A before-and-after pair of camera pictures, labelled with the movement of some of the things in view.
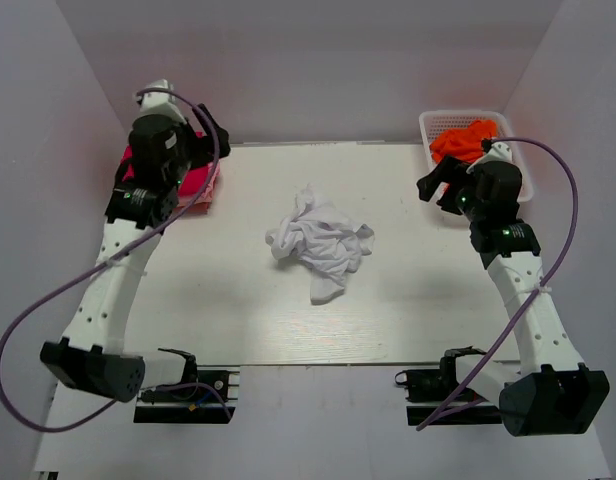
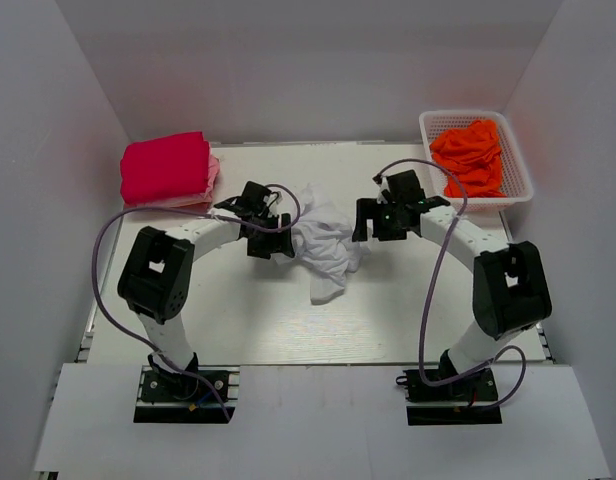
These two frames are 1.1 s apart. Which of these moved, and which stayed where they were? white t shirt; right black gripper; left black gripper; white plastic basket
Moved: left black gripper; right black gripper
Stayed: white t shirt; white plastic basket
